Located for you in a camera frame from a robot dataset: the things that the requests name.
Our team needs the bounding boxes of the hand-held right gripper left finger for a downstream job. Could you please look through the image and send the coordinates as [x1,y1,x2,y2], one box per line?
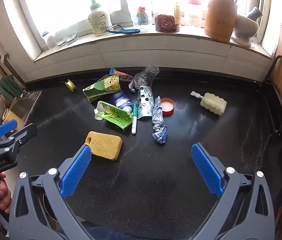
[8,144,101,240]

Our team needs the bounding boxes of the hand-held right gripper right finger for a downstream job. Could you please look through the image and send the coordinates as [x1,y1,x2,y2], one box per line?
[191,142,276,240]

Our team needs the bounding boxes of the yellow sponge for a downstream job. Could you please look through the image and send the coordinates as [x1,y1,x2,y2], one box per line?
[84,131,123,161]

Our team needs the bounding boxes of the blue white wrapper ball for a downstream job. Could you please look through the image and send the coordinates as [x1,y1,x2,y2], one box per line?
[152,124,169,145]

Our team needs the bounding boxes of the white sponge brush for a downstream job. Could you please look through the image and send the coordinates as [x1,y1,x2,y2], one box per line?
[190,91,228,116]

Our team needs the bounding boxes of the yellow tape roll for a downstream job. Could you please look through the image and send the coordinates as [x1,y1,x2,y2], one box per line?
[65,79,77,91]

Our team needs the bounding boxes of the red jar lid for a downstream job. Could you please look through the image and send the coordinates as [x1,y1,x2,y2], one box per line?
[160,97,175,115]

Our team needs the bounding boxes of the white green toothbrush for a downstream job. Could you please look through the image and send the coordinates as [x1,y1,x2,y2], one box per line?
[131,103,138,135]

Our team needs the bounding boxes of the twisted blue white wrapper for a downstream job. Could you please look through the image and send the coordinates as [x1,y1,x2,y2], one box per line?
[152,96,166,128]

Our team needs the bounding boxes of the purple toothpaste tube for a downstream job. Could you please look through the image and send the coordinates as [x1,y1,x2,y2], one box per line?
[111,90,133,113]

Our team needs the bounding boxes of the green cartoon print carton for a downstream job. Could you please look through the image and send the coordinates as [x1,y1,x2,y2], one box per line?
[82,74,121,102]

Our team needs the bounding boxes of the silver dotted wrapper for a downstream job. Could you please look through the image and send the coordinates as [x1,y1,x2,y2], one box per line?
[136,85,155,120]

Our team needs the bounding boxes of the small silver wrapper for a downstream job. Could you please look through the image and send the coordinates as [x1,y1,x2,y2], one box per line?
[128,79,139,93]

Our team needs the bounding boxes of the red and blue snack wrapper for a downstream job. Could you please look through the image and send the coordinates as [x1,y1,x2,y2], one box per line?
[109,67,134,82]

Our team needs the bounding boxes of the clear plastic bag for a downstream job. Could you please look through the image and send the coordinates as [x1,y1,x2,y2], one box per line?
[134,65,160,88]
[125,0,154,28]

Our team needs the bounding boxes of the yellow cup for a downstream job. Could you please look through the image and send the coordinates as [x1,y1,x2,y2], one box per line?
[2,109,25,132]

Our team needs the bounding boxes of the steel sink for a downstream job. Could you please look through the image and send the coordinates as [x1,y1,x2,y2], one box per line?
[4,91,43,135]

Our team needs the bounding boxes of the green cloth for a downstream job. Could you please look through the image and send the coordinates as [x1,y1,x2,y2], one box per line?
[0,75,22,103]

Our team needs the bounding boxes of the person's blue pants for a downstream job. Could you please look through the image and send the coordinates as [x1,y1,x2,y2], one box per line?
[83,226,136,240]

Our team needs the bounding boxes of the clear glass shaker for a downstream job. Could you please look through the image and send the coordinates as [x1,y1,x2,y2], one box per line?
[41,31,56,51]

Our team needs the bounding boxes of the clear glasses on sill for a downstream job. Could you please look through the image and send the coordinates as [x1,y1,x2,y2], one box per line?
[55,32,79,47]

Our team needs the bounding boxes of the labelled box on sill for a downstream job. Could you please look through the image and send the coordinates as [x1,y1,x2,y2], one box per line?
[87,0,110,36]

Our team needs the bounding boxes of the white stone mortar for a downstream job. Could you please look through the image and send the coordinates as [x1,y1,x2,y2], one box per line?
[230,14,259,48]

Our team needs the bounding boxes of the blue peeler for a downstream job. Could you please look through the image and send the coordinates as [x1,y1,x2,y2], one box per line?
[106,23,140,34]

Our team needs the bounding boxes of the wooden utensil holder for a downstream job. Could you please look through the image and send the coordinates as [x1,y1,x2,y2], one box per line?
[204,0,238,42]

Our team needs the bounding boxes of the red lidded plastic container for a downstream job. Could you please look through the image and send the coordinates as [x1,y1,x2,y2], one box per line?
[185,0,204,27]

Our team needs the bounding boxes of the white stone pestle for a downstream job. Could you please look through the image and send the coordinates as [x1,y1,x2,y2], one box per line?
[247,7,263,22]

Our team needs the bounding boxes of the small glass jar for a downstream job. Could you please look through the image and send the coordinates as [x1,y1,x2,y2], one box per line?
[136,6,149,26]

